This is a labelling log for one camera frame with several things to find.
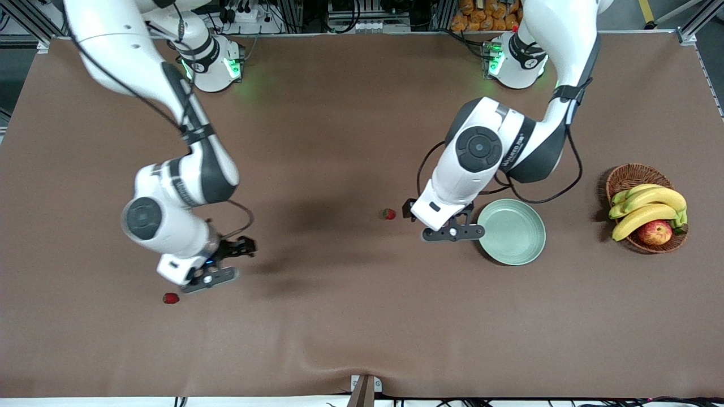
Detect white terminal strip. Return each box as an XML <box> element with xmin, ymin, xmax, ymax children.
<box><xmin>354</xmin><ymin>21</ymin><xmax>411</xmax><ymax>33</ymax></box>

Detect brown table cloth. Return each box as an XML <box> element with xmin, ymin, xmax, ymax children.
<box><xmin>0</xmin><ymin>32</ymin><xmax>724</xmax><ymax>400</ymax></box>

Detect red yellow apple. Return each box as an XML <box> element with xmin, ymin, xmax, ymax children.
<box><xmin>637</xmin><ymin>220</ymin><xmax>673</xmax><ymax>246</ymax></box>

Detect black equipment rack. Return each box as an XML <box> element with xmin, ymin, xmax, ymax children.
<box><xmin>274</xmin><ymin>0</ymin><xmax>450</xmax><ymax>33</ymax></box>

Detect pale green round plate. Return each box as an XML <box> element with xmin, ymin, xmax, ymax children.
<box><xmin>477</xmin><ymin>198</ymin><xmax>547</xmax><ymax>266</ymax></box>

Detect brown wicker basket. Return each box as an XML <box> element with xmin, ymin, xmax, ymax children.
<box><xmin>605</xmin><ymin>163</ymin><xmax>689</xmax><ymax>254</ymax></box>

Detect orange bread rolls pile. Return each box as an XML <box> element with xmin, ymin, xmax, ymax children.
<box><xmin>451</xmin><ymin>0</ymin><xmax>524</xmax><ymax>32</ymax></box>

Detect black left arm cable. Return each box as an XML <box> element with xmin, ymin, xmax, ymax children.
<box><xmin>417</xmin><ymin>79</ymin><xmax>584</xmax><ymax>205</ymax></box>

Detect aluminium frame profile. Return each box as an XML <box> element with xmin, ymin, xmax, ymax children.
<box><xmin>0</xmin><ymin>0</ymin><xmax>66</xmax><ymax>53</ymax></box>
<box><xmin>677</xmin><ymin>0</ymin><xmax>724</xmax><ymax>46</ymax></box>

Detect white power strip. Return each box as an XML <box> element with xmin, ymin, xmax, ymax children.
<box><xmin>218</xmin><ymin>5</ymin><xmax>273</xmax><ymax>24</ymax></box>

